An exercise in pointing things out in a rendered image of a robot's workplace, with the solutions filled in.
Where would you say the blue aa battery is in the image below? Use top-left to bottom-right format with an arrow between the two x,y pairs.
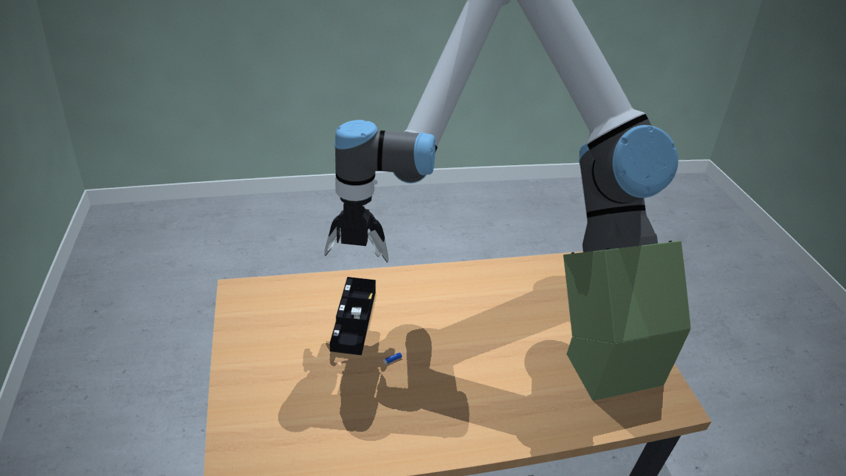
383,352 -> 402,364

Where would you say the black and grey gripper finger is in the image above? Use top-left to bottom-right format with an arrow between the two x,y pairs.
368,216 -> 389,262
325,213 -> 341,256

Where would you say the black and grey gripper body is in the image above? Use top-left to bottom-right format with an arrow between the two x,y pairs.
336,197 -> 373,246

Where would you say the black rack of three labelled bins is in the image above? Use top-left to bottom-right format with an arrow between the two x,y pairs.
330,277 -> 376,355

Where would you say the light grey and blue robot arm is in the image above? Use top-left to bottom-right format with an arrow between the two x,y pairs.
334,0 -> 678,253

